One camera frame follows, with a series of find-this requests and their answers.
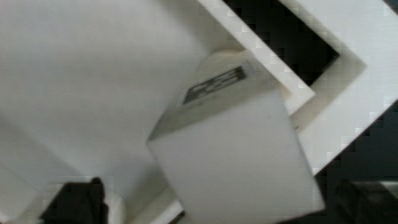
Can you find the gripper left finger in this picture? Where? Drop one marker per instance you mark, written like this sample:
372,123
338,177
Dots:
79,206

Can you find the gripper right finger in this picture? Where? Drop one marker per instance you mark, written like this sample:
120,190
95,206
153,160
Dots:
367,202

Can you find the white table leg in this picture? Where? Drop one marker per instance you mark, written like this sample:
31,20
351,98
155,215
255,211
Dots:
226,147

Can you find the white square tabletop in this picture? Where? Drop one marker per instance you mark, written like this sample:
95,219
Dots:
96,55

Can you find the white U-shaped obstacle fence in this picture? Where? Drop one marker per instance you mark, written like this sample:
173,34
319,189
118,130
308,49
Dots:
356,88

